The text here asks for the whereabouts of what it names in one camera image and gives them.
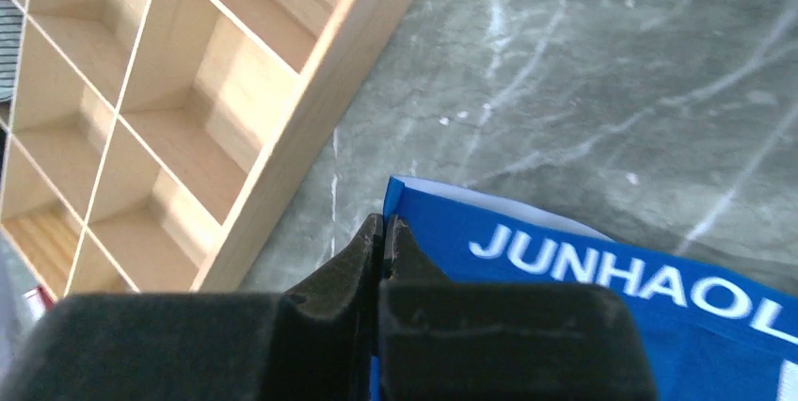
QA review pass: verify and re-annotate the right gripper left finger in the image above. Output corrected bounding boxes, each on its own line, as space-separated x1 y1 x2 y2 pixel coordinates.
1 214 384 400

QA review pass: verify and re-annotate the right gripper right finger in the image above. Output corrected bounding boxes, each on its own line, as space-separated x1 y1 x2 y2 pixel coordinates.
376 217 658 400

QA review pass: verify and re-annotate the blue underwear white trim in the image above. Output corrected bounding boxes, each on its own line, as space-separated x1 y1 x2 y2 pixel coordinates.
383 176 797 400

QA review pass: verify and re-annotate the small red white tag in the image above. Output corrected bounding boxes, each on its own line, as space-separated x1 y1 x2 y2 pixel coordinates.
23 284 55 323

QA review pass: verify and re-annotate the wooden compartment tray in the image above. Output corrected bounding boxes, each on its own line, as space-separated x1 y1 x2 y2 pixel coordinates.
1 0 413 300

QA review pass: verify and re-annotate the grey rolled sock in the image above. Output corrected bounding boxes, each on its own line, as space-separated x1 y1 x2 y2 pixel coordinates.
0 0 24 106

